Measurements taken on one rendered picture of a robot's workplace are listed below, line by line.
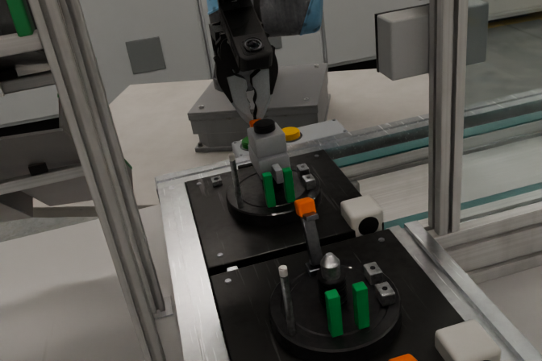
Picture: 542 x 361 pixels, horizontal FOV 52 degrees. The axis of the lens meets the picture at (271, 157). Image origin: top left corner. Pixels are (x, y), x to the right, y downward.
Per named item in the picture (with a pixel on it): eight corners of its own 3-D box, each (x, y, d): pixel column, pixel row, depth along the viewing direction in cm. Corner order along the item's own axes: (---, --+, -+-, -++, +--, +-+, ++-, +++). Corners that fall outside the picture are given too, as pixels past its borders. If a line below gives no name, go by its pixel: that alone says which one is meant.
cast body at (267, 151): (250, 161, 82) (243, 118, 79) (278, 154, 83) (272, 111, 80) (264, 187, 75) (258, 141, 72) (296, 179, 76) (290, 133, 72)
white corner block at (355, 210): (340, 225, 78) (339, 200, 76) (371, 217, 79) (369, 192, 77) (353, 243, 74) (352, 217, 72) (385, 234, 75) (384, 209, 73)
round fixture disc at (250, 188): (220, 188, 87) (218, 177, 86) (305, 168, 90) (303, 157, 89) (238, 237, 75) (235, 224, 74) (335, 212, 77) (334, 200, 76)
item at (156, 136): (131, 93, 176) (130, 85, 175) (426, 74, 158) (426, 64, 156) (5, 219, 115) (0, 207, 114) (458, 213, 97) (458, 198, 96)
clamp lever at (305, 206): (306, 263, 64) (293, 200, 63) (323, 259, 64) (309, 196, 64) (314, 271, 60) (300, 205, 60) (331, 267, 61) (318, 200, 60)
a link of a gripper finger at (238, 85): (248, 114, 89) (239, 60, 85) (256, 129, 84) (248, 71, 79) (229, 119, 88) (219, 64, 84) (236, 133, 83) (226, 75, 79)
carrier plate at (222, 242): (187, 191, 92) (185, 180, 91) (324, 159, 96) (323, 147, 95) (210, 280, 71) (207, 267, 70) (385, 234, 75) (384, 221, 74)
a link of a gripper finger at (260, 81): (267, 110, 89) (259, 56, 85) (276, 124, 84) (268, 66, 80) (248, 114, 89) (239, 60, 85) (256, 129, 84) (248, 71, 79)
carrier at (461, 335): (212, 288, 69) (193, 204, 64) (389, 240, 73) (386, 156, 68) (256, 462, 48) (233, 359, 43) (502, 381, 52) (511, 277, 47)
